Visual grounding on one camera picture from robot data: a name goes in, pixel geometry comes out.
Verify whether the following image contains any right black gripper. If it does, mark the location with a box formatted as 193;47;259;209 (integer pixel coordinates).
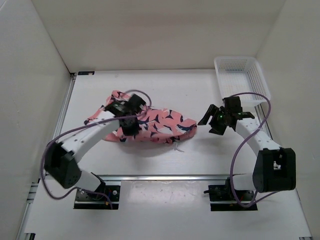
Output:
197;104;229;136

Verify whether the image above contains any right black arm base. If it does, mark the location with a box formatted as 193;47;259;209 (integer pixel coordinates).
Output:
203;177;258;212

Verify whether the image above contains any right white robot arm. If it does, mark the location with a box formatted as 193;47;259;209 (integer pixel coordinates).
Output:
198;104;296;200

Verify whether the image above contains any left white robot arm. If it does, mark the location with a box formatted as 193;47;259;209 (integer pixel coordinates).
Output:
44;101;143;200

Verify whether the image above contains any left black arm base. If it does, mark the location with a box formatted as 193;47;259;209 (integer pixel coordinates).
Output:
73;182;121;210

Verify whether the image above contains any white plastic mesh basket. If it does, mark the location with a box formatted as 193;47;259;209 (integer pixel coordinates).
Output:
214;56;271;107

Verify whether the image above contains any small dark label sticker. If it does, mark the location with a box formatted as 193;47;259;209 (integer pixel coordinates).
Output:
77;71;95;76

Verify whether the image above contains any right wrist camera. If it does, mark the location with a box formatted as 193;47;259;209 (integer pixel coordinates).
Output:
223;96;243;114

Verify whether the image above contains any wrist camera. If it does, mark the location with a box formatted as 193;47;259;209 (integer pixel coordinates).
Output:
127;94;146;114
223;96;243;114

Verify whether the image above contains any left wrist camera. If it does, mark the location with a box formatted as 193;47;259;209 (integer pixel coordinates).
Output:
127;94;146;114

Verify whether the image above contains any aluminium right side rail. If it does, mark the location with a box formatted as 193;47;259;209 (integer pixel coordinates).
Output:
250;104;279;150

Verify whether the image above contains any aluminium rail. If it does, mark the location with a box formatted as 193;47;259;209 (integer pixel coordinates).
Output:
250;104;279;150
15;72;77;240
99;174;229;182

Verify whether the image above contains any aluminium front rail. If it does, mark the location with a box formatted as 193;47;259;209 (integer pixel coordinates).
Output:
99;174;229;182

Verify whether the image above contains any aluminium left side rail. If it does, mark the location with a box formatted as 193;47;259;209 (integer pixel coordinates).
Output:
15;72;77;240

